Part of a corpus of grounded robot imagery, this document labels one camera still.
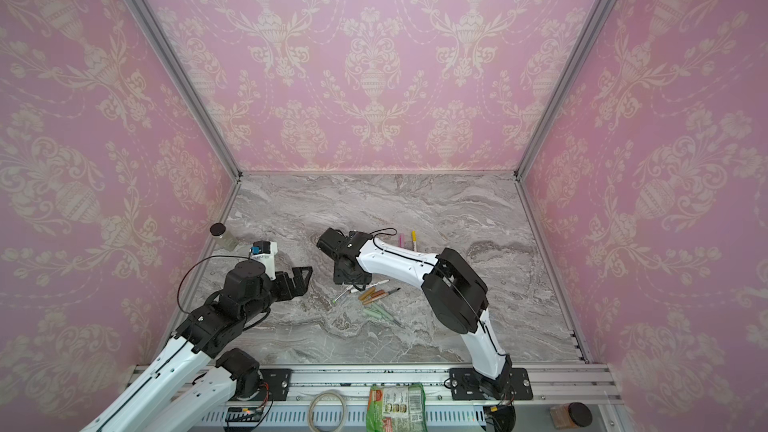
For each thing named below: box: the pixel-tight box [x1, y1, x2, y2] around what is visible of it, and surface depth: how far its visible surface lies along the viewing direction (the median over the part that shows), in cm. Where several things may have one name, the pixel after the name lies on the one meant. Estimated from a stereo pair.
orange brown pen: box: [362, 287, 401, 305], surface depth 91 cm
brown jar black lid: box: [550, 402, 593, 430], surface depth 64 cm
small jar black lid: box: [209, 222, 226, 237], surface depth 94 cm
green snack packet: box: [366, 383, 428, 432], surface depth 71 cm
